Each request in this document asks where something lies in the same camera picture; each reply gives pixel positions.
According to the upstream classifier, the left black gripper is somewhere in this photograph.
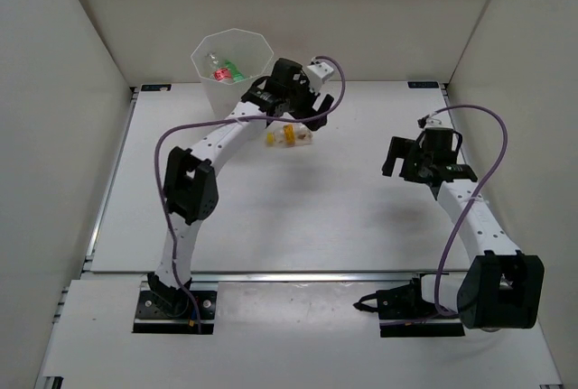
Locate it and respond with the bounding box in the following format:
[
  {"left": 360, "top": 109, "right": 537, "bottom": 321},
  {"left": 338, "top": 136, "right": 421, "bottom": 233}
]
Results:
[{"left": 282, "top": 73, "right": 331, "bottom": 130}]

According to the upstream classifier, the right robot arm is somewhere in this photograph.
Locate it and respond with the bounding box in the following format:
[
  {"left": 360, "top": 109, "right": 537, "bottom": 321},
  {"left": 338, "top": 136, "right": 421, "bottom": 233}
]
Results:
[{"left": 382, "top": 127, "right": 545, "bottom": 329}]

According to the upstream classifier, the white octagonal plastic bin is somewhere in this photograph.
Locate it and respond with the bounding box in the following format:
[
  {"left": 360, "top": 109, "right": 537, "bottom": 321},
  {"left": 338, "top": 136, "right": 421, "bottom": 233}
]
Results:
[{"left": 191, "top": 28, "right": 274, "bottom": 118}]

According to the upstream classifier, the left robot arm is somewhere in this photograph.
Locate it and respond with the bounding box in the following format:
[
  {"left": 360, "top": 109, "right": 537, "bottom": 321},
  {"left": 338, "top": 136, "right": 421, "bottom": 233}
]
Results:
[{"left": 147, "top": 56, "right": 342, "bottom": 318}]

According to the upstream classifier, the clear bottle red label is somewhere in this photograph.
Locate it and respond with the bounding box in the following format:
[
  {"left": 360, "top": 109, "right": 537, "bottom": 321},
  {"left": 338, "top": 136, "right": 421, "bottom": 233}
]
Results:
[{"left": 206, "top": 51, "right": 233, "bottom": 84}]

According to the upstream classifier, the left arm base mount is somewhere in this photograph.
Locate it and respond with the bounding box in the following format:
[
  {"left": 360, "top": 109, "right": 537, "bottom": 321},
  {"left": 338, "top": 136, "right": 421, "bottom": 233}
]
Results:
[{"left": 133, "top": 273, "right": 218, "bottom": 335}]

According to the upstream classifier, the green plastic bottle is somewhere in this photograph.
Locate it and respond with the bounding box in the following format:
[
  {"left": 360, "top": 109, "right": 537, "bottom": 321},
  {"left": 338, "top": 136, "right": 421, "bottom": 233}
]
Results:
[{"left": 224, "top": 60, "right": 245, "bottom": 82}]

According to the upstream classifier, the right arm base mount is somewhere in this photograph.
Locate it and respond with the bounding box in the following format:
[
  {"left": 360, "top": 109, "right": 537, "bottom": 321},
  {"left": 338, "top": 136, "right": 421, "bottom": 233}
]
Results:
[{"left": 353, "top": 273, "right": 465, "bottom": 338}]

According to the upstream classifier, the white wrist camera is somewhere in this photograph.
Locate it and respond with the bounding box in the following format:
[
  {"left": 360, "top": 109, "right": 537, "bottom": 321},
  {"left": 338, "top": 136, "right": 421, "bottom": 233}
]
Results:
[
  {"left": 303, "top": 60, "right": 335, "bottom": 92},
  {"left": 417, "top": 115, "right": 444, "bottom": 129}
]

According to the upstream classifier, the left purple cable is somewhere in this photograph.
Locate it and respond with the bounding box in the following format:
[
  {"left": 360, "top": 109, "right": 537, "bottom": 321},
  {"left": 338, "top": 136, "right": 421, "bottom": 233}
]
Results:
[{"left": 154, "top": 54, "right": 347, "bottom": 331}]

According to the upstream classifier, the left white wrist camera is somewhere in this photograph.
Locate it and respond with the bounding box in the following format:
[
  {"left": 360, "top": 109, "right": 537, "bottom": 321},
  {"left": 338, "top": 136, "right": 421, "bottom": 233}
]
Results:
[{"left": 303, "top": 60, "right": 335, "bottom": 92}]

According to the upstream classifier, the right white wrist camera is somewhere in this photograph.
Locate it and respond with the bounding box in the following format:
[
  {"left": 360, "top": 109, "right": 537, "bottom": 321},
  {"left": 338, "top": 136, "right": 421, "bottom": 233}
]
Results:
[{"left": 417, "top": 115, "right": 444, "bottom": 129}]

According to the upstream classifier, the clear bottle yellow cap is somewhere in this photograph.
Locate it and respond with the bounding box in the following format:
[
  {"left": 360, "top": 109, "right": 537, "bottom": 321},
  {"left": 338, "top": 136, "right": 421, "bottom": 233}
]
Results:
[{"left": 266, "top": 124, "right": 312, "bottom": 148}]

